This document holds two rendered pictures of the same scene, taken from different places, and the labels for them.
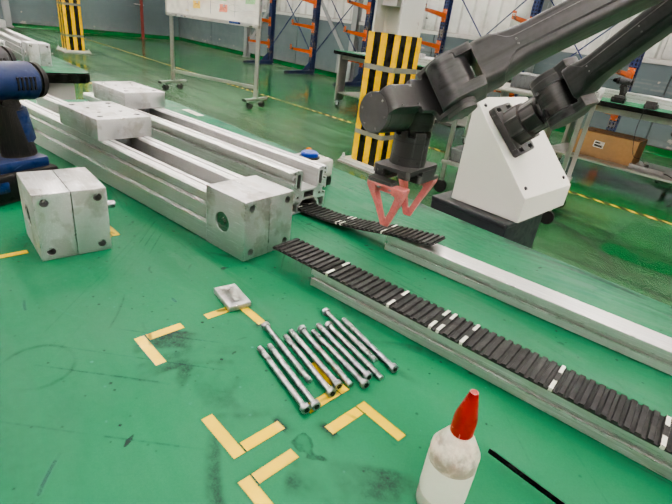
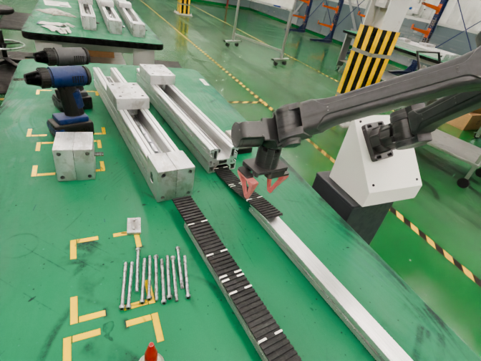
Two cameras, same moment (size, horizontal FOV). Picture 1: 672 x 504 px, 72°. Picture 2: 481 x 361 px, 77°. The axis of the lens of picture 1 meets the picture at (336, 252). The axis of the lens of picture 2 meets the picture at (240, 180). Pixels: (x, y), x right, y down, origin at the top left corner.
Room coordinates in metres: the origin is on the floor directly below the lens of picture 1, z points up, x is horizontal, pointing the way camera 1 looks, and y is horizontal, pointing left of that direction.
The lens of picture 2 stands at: (0.08, -0.23, 1.30)
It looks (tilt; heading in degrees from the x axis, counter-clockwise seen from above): 33 degrees down; 17
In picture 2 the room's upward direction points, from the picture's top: 12 degrees clockwise
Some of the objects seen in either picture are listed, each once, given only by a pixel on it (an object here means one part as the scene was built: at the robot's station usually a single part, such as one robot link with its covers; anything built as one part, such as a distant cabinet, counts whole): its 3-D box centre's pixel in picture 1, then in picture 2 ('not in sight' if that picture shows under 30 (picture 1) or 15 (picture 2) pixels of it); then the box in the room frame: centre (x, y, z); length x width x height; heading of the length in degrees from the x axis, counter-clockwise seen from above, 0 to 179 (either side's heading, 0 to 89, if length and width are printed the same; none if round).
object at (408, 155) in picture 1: (409, 151); (267, 157); (0.74, -0.09, 0.95); 0.10 x 0.07 x 0.07; 147
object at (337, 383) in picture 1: (313, 356); (149, 276); (0.41, 0.01, 0.78); 0.11 x 0.01 x 0.01; 36
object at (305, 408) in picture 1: (281, 376); (124, 284); (0.37, 0.04, 0.78); 0.11 x 0.01 x 0.01; 37
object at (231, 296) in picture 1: (232, 297); (134, 225); (0.51, 0.13, 0.78); 0.05 x 0.03 x 0.01; 39
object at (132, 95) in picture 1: (129, 99); (157, 76); (1.25, 0.59, 0.87); 0.16 x 0.11 x 0.07; 54
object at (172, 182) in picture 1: (107, 149); (127, 112); (0.94, 0.50, 0.82); 0.80 x 0.10 x 0.09; 54
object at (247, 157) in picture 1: (186, 141); (177, 109); (1.10, 0.39, 0.82); 0.80 x 0.10 x 0.09; 54
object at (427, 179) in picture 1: (408, 191); (268, 178); (0.76, -0.11, 0.88); 0.07 x 0.07 x 0.09; 57
